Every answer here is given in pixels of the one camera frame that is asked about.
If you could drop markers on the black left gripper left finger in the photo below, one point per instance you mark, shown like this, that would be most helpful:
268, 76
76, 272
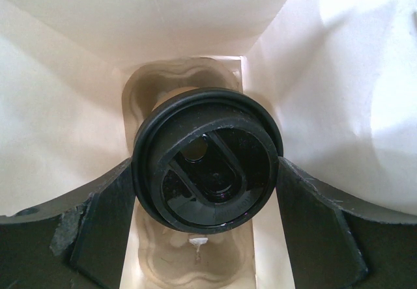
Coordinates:
77, 240

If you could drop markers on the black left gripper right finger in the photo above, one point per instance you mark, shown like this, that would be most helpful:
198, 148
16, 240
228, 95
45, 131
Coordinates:
336, 240

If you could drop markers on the single pulp cup carrier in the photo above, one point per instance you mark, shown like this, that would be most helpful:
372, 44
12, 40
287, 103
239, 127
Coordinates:
157, 256

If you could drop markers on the black plastic cup lid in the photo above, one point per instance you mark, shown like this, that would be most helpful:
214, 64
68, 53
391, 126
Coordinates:
206, 161

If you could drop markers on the single brown paper cup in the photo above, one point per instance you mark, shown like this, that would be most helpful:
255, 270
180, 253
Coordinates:
172, 97

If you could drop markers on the brown paper bag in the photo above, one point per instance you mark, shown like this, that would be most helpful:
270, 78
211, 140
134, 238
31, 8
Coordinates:
337, 76

